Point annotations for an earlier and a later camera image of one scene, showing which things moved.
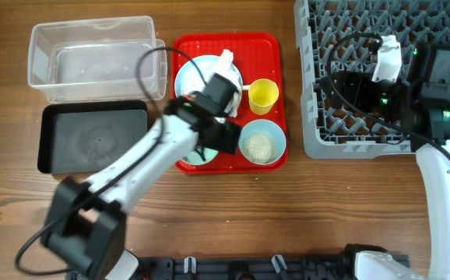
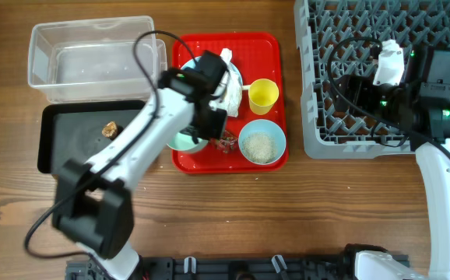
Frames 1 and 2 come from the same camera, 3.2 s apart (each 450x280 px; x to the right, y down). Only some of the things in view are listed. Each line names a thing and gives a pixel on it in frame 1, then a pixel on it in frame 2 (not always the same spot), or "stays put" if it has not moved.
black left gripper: x=224 y=137 → x=214 y=130
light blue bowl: x=262 y=141 stays put
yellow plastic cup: x=262 y=93 stays put
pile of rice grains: x=259 y=148 stays put
